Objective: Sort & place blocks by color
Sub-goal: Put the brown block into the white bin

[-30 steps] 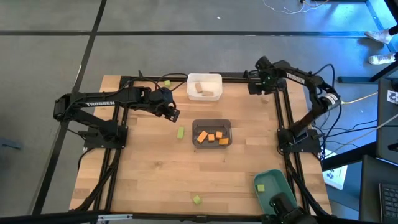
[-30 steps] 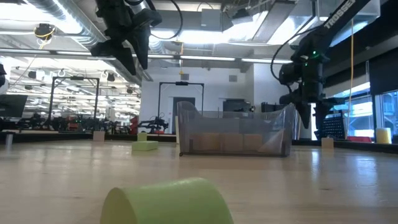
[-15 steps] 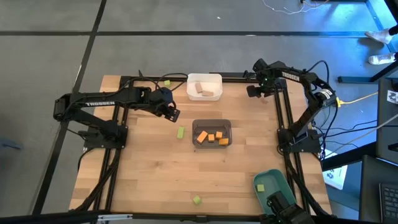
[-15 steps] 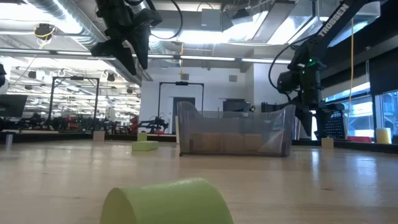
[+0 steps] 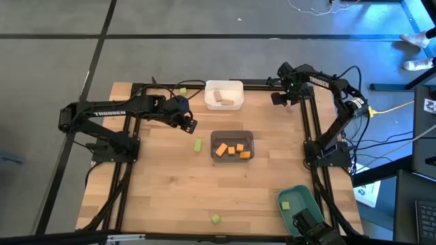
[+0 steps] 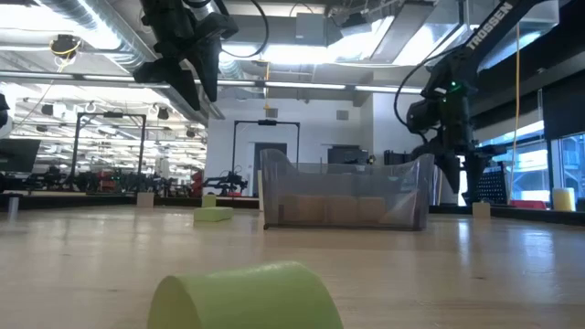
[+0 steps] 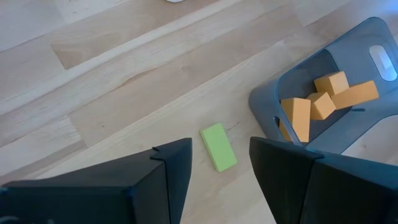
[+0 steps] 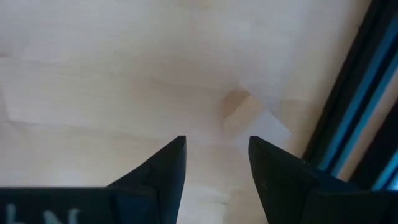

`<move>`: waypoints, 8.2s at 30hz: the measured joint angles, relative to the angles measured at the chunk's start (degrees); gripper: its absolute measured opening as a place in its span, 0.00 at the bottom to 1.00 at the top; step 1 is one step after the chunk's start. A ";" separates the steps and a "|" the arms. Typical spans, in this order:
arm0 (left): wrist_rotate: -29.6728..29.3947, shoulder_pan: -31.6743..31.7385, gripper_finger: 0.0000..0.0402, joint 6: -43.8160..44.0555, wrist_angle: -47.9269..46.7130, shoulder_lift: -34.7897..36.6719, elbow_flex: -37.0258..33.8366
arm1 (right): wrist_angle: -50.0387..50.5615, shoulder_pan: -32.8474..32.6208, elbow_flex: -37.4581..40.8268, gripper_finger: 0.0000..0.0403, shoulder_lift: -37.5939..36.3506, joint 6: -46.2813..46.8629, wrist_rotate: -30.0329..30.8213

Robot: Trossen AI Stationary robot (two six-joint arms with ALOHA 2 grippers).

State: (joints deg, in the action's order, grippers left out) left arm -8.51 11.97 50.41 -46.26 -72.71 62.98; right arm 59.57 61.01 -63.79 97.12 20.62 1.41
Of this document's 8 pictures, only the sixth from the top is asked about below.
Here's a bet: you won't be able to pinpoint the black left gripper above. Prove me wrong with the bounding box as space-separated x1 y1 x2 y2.
132 0 224 111

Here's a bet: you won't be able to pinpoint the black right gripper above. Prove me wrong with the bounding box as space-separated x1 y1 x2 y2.
410 77 506 206

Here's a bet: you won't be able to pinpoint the small orange wooden cube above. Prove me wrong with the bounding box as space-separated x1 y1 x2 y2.
325 196 360 225

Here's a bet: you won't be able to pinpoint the long green wooden block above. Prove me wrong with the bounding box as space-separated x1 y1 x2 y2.
193 206 235 224

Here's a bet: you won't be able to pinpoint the long orange wooden block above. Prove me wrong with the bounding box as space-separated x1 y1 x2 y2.
282 195 327 225

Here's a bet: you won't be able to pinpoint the green half-cylinder block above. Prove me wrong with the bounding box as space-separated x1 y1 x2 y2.
146 260 345 329

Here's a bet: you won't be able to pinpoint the black perforated panel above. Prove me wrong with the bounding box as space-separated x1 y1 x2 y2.
474 166 512 207

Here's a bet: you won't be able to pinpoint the black equipment boxes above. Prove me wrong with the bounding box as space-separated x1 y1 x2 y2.
383 149 412 166

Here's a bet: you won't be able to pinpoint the red box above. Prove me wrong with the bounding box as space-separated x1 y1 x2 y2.
509 199 549 210

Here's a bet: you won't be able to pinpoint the yellow foam cylinder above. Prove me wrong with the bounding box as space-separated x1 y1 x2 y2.
551 186 577 212

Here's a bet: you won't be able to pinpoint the long ceiling light bar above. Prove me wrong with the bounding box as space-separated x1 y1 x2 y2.
0 70 426 95

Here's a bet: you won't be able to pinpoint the grey translucent plastic bin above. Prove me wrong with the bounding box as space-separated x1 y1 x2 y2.
260 148 435 232

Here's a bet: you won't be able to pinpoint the red equipment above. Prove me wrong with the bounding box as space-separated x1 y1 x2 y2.
190 168 205 197

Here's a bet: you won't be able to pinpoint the black cabinet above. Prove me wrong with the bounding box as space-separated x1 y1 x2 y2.
326 145 371 166

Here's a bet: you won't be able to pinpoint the dark door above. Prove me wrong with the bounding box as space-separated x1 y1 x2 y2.
252 142 289 197

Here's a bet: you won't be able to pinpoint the grey ceiling box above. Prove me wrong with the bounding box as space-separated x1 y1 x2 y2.
294 12 326 46

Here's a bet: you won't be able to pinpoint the black monitor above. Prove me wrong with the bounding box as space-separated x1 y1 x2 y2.
0 138 42 174

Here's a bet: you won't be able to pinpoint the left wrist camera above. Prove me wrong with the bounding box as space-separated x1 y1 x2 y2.
196 12 240 47

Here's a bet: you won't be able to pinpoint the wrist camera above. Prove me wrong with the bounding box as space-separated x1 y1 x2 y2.
405 98 442 135
196 12 240 47

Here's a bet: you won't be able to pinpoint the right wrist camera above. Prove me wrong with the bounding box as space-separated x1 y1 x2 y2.
405 98 442 135

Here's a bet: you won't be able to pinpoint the round silver ventilation duct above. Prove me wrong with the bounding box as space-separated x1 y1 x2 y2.
36 0 225 120

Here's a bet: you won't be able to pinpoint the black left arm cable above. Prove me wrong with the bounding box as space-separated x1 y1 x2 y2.
221 0 271 59

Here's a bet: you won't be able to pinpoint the yellow hanging cable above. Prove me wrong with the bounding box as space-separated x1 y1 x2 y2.
509 22 522 193

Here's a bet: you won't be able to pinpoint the black ceiling camera fixture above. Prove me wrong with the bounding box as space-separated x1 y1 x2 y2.
48 34 83 60

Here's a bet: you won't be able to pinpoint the rectangular metal ventilation duct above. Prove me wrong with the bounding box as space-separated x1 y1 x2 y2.
369 0 561 74

